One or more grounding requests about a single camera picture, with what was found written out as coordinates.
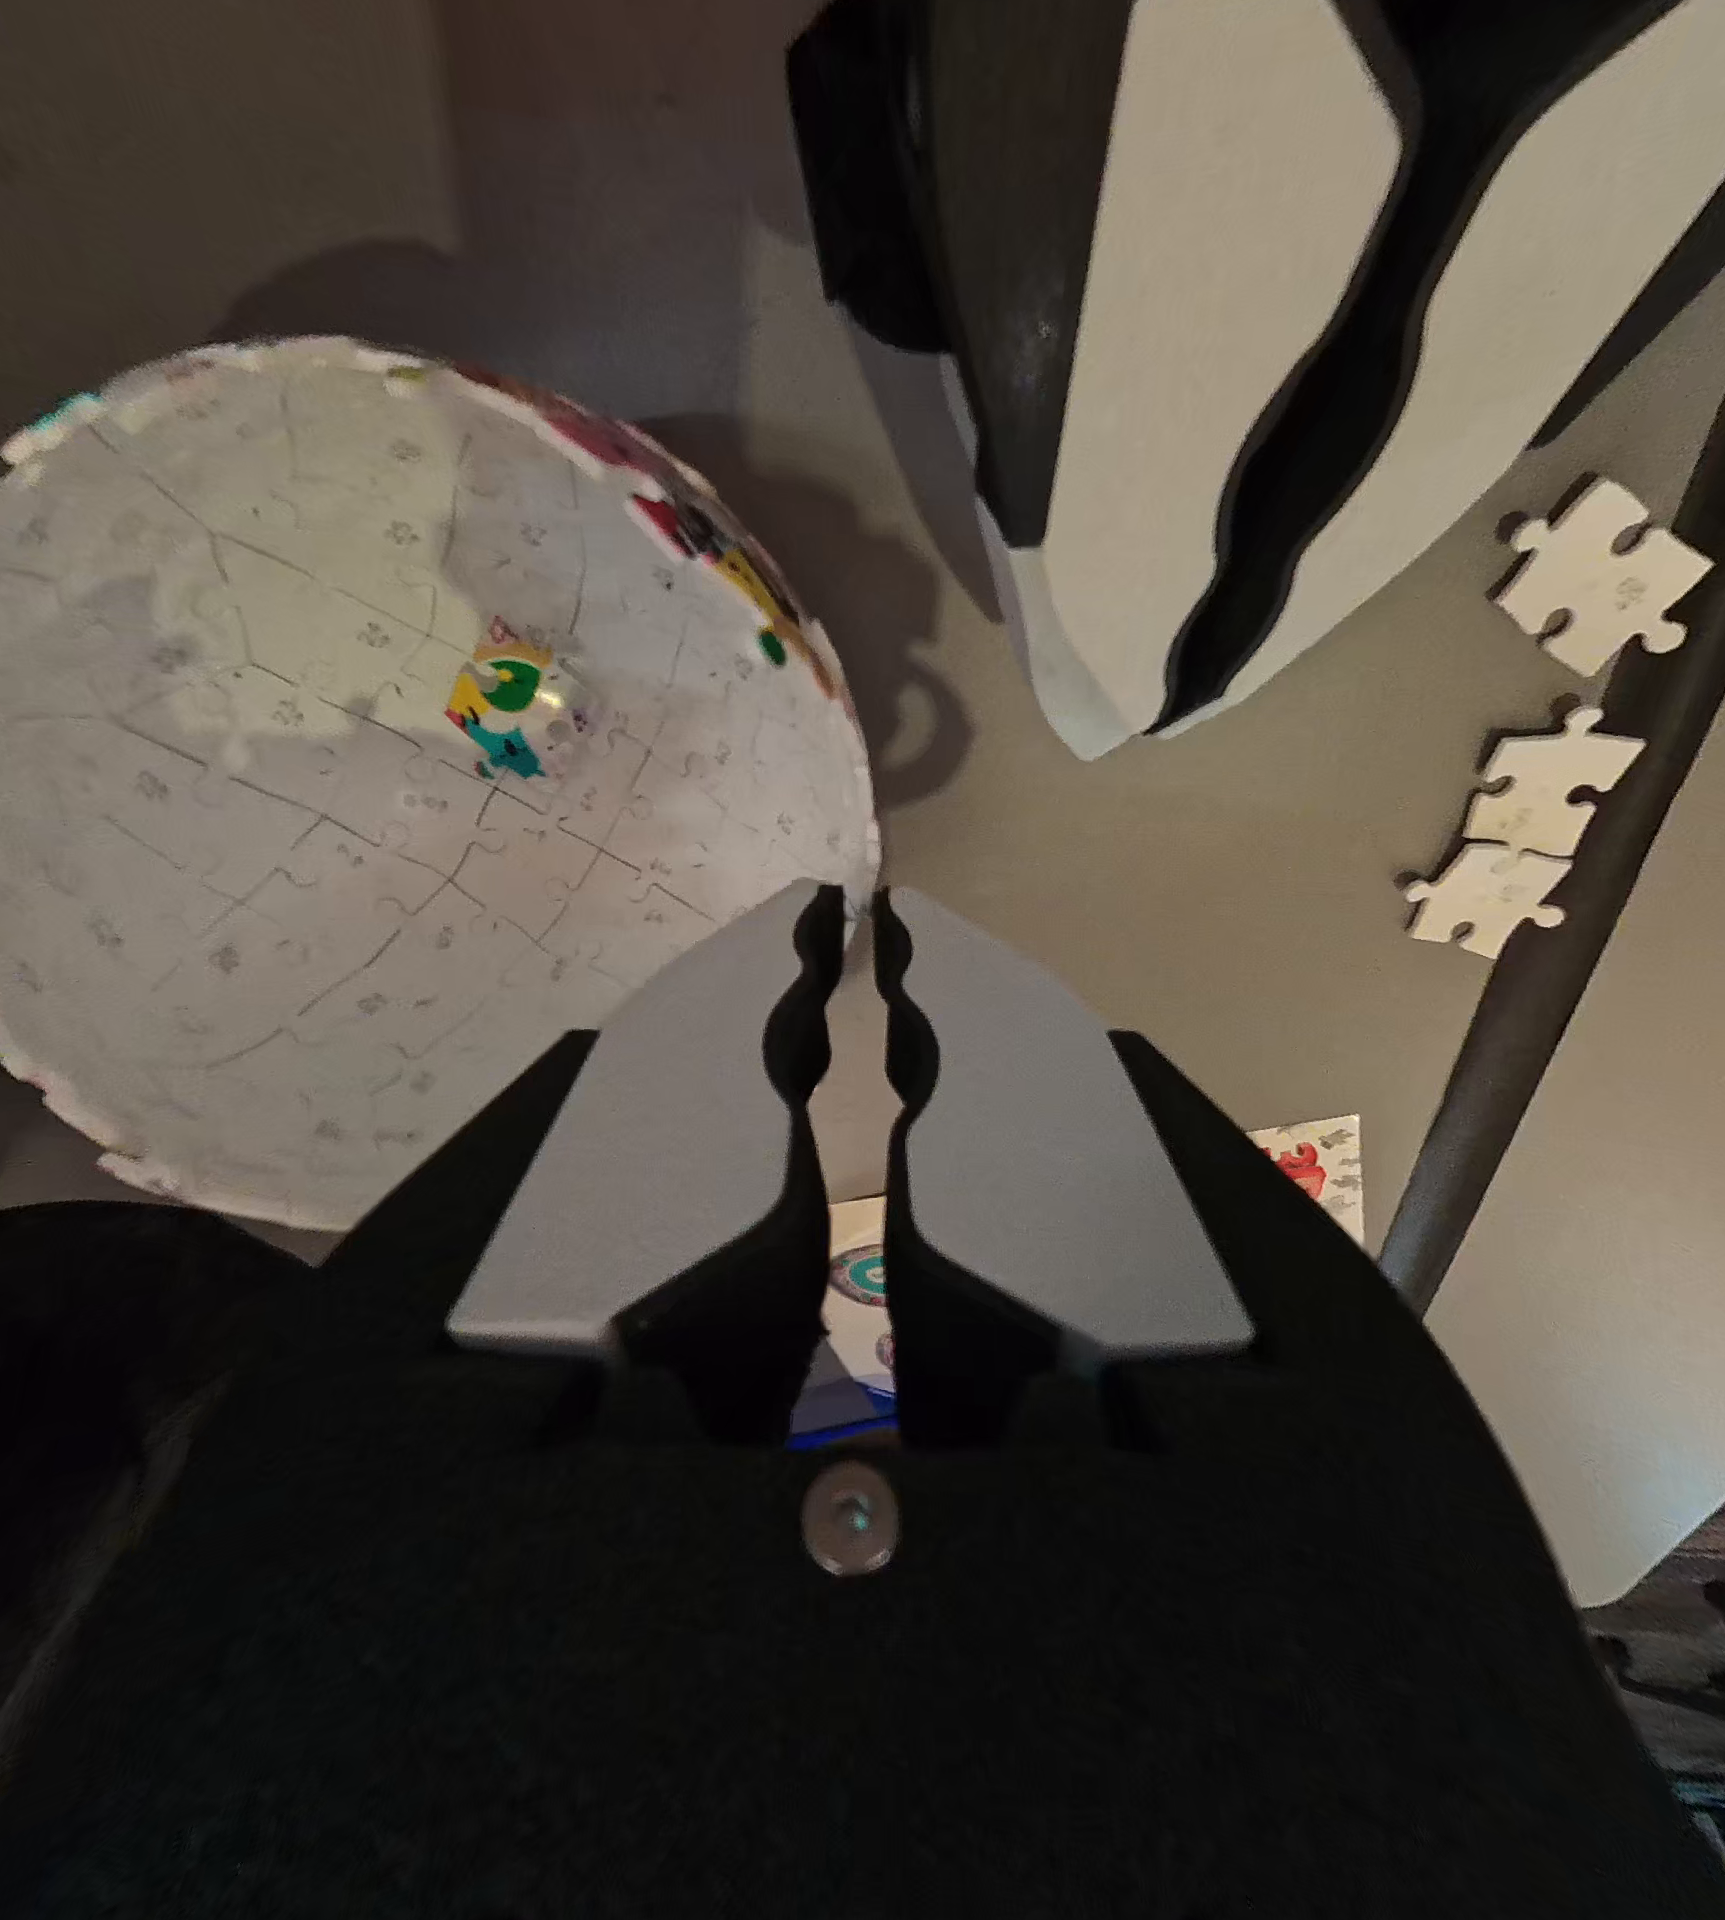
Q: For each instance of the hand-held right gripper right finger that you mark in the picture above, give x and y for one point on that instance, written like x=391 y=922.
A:
x=1073 y=1183

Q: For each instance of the colourful puzzle ball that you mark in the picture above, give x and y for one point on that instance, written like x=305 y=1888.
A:
x=291 y=783

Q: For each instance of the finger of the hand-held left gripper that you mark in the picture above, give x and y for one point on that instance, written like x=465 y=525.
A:
x=1611 y=271
x=1225 y=299

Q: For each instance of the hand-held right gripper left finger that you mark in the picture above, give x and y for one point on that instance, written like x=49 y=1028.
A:
x=626 y=1183

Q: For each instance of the puzzle instruction leaflet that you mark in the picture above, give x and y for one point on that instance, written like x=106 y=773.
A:
x=1315 y=1176

